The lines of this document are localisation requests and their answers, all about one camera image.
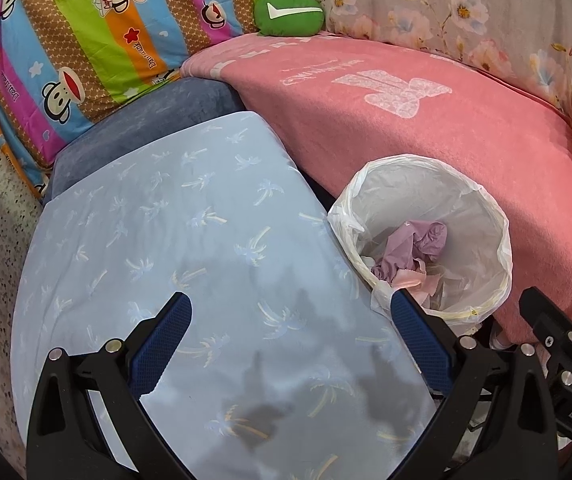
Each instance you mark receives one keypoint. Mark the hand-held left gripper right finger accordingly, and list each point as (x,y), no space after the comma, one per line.
(422,346)

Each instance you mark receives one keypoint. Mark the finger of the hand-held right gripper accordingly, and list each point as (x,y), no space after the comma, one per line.
(551,320)

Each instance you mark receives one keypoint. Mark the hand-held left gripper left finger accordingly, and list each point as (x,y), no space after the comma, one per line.
(158,346)

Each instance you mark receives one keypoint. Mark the pink cloth piece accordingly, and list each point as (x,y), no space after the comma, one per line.
(416,283)

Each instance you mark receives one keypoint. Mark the mauve cloth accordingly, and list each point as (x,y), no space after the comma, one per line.
(406,250)

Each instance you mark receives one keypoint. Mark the white bin with plastic liner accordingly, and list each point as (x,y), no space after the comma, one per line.
(466,200)

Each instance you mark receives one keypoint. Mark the light blue palm-print cloth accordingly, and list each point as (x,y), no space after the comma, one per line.
(190,240)

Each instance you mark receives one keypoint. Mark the pink blanket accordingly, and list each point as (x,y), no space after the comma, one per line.
(466,125)

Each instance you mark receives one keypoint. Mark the blue-grey seat cushion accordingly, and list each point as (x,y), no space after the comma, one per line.
(165,110)

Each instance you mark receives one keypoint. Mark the striped monkey-print pillow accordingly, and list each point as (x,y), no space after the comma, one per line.
(90,35)

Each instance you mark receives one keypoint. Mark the grey floral quilt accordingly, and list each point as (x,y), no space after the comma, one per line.
(416,0)

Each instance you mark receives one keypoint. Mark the green round cushion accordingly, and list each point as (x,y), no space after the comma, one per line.
(288,12)

